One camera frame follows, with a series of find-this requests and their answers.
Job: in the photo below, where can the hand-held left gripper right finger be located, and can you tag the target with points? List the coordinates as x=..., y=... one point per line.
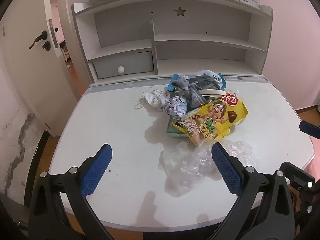
x=225, y=171

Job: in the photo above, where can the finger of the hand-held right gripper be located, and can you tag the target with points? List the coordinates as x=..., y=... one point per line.
x=297, y=173
x=310, y=129

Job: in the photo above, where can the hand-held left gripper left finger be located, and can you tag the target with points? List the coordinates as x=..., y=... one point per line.
x=96, y=171

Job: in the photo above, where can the clear plastic bag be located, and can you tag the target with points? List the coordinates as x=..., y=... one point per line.
x=185, y=165

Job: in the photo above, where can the yellow snack bag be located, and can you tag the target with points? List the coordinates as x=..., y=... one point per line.
x=220, y=121

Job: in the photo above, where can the white tape roll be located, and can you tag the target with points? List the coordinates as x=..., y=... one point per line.
x=212, y=92

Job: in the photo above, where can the patterned paper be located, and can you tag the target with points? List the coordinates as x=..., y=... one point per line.
x=176, y=108

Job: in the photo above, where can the grey wrapper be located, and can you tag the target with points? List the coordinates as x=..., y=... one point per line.
x=195, y=92

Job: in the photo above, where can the white face mask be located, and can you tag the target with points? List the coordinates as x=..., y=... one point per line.
x=155, y=100

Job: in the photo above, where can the blue and white wrapper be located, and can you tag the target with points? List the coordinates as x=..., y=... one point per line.
x=212, y=76

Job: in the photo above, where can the pink cloth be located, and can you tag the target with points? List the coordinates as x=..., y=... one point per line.
x=315, y=155

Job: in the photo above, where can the green cigarette box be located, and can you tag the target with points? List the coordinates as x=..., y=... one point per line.
x=172, y=130

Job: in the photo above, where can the white round drawer knob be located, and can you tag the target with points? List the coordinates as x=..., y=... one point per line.
x=121, y=69

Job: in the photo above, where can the grey drawer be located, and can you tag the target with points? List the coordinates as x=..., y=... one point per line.
x=125, y=61

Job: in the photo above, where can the white door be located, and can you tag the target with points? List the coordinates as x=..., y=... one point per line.
x=25, y=80

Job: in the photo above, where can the dark door lock knob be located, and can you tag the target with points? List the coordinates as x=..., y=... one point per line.
x=46, y=45

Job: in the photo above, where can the white desk shelf unit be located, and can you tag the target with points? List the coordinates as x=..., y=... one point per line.
x=200, y=30

